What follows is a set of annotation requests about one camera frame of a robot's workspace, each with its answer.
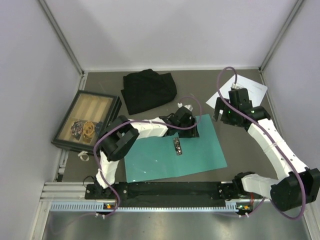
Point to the black folded cloth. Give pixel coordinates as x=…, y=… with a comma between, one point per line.
x=146, y=90

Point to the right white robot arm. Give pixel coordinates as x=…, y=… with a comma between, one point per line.
x=295, y=184

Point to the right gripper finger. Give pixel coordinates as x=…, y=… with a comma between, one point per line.
x=219, y=106
x=225, y=116

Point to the white zip tie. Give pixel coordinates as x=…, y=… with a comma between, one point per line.
x=83, y=155

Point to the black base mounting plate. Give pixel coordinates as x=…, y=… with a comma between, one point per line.
x=177, y=194

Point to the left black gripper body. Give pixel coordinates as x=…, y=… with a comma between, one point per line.
x=184, y=134

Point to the grey slotted cable duct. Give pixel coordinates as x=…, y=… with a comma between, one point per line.
x=232, y=207

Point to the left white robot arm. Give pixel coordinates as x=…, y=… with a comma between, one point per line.
x=119, y=137

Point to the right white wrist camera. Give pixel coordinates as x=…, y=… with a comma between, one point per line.
x=235, y=86

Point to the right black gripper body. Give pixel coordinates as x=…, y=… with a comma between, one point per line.
x=234, y=122

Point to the black folder clip mechanism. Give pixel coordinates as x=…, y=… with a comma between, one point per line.
x=177, y=146

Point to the white paper sheet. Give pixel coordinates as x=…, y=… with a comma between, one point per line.
x=256, y=91

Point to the black glass-lid display box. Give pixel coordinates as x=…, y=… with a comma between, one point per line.
x=82, y=125

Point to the teal file folder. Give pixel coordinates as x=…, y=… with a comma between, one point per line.
x=156, y=158

